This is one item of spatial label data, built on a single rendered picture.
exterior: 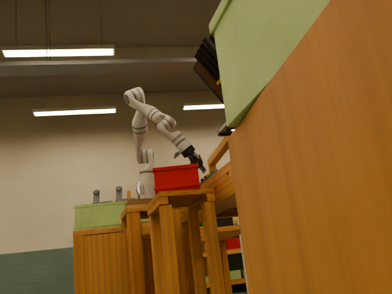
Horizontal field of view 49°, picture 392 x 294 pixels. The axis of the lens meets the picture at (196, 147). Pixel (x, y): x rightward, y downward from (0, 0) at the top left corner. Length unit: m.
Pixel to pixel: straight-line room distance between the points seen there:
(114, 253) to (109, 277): 0.15
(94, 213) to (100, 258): 0.29
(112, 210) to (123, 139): 6.84
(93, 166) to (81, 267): 6.77
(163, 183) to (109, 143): 7.78
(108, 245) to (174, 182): 1.06
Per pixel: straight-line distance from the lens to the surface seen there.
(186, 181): 1.99
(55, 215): 9.48
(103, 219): 2.98
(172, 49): 8.38
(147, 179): 2.68
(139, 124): 2.59
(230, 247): 9.03
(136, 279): 2.49
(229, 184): 1.96
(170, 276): 1.91
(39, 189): 9.63
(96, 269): 2.94
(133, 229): 2.51
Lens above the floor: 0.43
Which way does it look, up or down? 16 degrees up
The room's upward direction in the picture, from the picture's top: 7 degrees counter-clockwise
